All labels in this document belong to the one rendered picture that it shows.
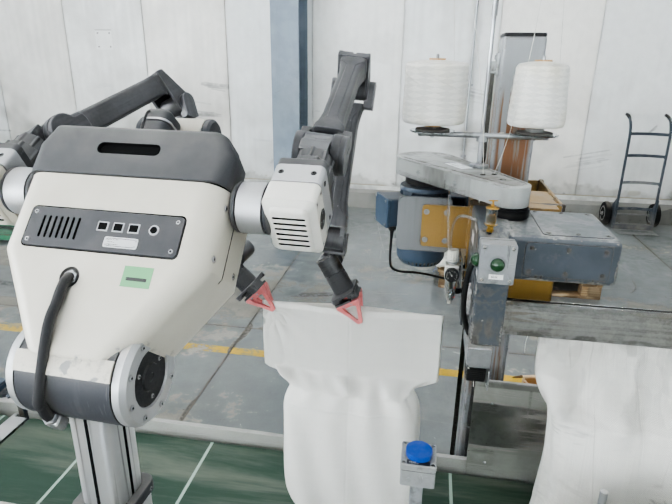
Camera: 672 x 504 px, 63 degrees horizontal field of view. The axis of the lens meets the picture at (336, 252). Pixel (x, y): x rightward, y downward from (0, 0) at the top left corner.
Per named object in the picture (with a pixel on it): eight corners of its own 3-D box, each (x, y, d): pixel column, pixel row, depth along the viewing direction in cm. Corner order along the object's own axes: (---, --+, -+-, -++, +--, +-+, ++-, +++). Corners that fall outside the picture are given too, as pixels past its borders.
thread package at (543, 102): (508, 130, 135) (516, 59, 130) (501, 124, 149) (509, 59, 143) (571, 132, 133) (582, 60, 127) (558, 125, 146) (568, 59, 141)
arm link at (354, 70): (336, 38, 131) (378, 43, 130) (335, 90, 141) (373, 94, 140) (290, 144, 100) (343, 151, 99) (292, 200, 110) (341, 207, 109)
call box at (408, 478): (398, 485, 123) (400, 463, 121) (400, 461, 131) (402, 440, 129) (434, 490, 122) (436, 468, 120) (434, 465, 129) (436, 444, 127)
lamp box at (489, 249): (476, 283, 116) (481, 243, 113) (475, 275, 120) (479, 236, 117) (513, 285, 115) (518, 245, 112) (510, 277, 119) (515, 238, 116)
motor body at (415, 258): (394, 267, 168) (398, 188, 159) (397, 251, 182) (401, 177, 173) (444, 271, 165) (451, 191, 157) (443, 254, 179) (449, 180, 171)
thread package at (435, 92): (399, 129, 138) (403, 57, 133) (403, 122, 154) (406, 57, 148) (466, 131, 136) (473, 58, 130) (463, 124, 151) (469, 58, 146)
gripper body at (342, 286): (360, 283, 150) (347, 260, 149) (355, 298, 141) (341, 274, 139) (339, 292, 152) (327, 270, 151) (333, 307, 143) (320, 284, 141)
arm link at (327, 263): (312, 261, 142) (331, 252, 140) (317, 252, 148) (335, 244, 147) (325, 283, 143) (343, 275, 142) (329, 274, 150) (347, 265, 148)
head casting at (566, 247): (467, 345, 126) (481, 222, 116) (462, 301, 149) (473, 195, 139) (605, 357, 122) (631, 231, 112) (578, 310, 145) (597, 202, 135)
